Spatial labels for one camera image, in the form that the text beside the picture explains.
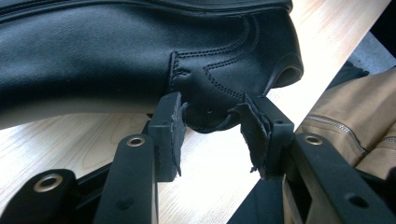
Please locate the black leather boot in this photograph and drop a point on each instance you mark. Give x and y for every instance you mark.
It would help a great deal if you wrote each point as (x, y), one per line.
(124, 59)

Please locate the tan leather boot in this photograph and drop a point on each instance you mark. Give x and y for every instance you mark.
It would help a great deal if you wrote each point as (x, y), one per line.
(351, 121)

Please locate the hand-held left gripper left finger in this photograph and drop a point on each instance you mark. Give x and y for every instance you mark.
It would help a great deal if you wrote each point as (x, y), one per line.
(165, 137)

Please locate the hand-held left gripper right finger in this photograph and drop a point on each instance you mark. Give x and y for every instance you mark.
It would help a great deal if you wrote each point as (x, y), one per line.
(269, 140)

